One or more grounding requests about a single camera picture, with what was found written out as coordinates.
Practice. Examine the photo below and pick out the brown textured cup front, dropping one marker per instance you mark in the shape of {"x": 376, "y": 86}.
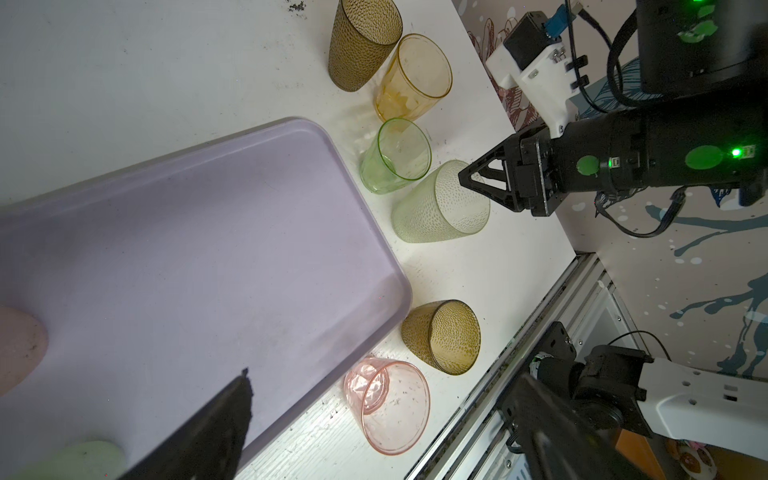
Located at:
{"x": 444, "y": 334}

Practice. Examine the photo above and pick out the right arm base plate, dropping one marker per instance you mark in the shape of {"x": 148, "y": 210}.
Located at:
{"x": 550, "y": 358}

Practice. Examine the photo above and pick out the pink textured cup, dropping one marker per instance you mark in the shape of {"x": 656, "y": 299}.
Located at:
{"x": 24, "y": 343}

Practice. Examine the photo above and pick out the brown textured cup back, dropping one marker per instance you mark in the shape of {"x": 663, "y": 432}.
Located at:
{"x": 363, "y": 35}

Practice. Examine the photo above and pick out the yellow smooth cup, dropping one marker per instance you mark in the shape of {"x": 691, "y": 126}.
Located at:
{"x": 418, "y": 77}

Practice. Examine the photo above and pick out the pink smooth cup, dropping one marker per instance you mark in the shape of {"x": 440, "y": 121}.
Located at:
{"x": 390, "y": 401}

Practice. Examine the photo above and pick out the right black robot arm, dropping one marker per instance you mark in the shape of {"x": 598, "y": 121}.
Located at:
{"x": 690, "y": 81}

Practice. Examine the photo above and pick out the green smooth cup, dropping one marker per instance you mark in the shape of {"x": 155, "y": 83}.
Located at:
{"x": 399, "y": 155}

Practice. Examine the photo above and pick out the brown textured cup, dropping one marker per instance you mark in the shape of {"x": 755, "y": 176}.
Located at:
{"x": 363, "y": 35}
{"x": 444, "y": 334}

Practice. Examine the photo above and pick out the lilac plastic tray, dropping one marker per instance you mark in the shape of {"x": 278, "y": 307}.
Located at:
{"x": 160, "y": 283}

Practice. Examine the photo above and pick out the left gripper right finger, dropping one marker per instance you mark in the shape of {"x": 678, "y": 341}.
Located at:
{"x": 556, "y": 442}

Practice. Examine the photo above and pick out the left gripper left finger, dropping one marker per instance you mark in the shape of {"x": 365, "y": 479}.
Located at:
{"x": 209, "y": 445}

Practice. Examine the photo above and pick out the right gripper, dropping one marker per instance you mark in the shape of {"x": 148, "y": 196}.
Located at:
{"x": 519, "y": 175}

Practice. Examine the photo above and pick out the pale green textured cup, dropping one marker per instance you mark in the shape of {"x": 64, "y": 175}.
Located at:
{"x": 439, "y": 208}

